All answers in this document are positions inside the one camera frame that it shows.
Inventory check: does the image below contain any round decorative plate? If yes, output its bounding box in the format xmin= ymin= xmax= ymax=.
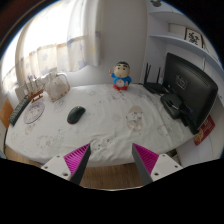
xmin=24 ymin=101 xmax=45 ymax=124

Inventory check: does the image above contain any white wall shelf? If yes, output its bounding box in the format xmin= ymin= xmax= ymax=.
xmin=150 ymin=35 xmax=224 ymax=80

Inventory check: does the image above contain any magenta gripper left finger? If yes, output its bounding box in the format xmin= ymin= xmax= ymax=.
xmin=42 ymin=144 xmax=91 ymax=185

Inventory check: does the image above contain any black wifi router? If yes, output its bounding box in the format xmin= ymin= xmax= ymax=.
xmin=143 ymin=64 xmax=167 ymax=94

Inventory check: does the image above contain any black computer mouse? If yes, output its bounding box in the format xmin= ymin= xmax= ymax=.
xmin=67 ymin=106 xmax=86 ymax=124

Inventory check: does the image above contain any white patterned tablecloth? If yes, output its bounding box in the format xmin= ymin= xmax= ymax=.
xmin=6 ymin=84 xmax=192 ymax=167

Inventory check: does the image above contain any framed calligraphy picture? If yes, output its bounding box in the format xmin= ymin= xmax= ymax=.
xmin=185 ymin=28 xmax=203 ymax=47

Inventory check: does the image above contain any black keyboard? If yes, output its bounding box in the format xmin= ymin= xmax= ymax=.
xmin=9 ymin=97 xmax=29 ymax=125

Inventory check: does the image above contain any wooden rack with bottles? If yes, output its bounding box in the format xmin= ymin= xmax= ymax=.
xmin=24 ymin=76 xmax=44 ymax=103

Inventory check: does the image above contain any red printed card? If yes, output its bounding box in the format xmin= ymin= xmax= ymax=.
xmin=194 ymin=116 xmax=215 ymax=146

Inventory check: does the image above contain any white sheer curtain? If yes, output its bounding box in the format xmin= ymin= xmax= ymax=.
xmin=0 ymin=0 xmax=102 ymax=93

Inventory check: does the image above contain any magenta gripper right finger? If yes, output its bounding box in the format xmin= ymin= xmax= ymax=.
xmin=132 ymin=143 xmax=182 ymax=185

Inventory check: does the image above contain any white floral teapot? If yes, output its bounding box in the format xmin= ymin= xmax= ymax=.
xmin=44 ymin=72 xmax=70 ymax=102

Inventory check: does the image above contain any cartoon boy figurine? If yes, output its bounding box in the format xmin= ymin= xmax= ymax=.
xmin=110 ymin=61 xmax=132 ymax=91

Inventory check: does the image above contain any black computer monitor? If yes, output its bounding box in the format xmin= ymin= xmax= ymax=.
xmin=160 ymin=53 xmax=218 ymax=134

